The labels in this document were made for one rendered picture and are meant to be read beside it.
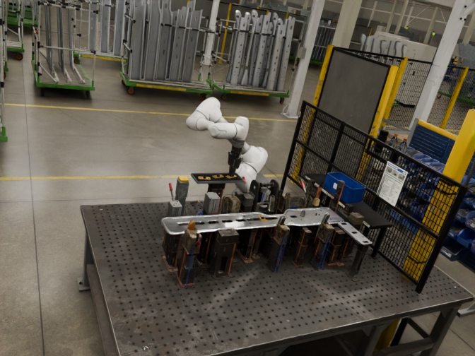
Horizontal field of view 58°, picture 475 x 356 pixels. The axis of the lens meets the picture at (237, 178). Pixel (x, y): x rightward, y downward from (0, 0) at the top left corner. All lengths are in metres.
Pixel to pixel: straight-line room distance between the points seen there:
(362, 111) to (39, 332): 3.99
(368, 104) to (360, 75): 0.39
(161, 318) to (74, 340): 1.01
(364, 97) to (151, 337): 3.84
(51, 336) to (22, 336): 0.19
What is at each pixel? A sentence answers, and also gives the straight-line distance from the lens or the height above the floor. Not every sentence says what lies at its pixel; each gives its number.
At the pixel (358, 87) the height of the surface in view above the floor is 1.63.
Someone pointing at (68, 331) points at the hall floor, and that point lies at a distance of 3.42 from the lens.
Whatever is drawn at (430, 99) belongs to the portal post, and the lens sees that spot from 7.34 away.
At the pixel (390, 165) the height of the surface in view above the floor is 1.42.
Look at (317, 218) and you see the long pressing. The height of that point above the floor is 1.00.
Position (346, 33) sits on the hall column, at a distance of 10.66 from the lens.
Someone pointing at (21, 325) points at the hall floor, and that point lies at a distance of 3.50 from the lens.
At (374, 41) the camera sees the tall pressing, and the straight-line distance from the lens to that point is 13.13.
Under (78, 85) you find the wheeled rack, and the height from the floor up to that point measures 0.27.
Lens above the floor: 2.39
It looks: 23 degrees down
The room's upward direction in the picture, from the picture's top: 12 degrees clockwise
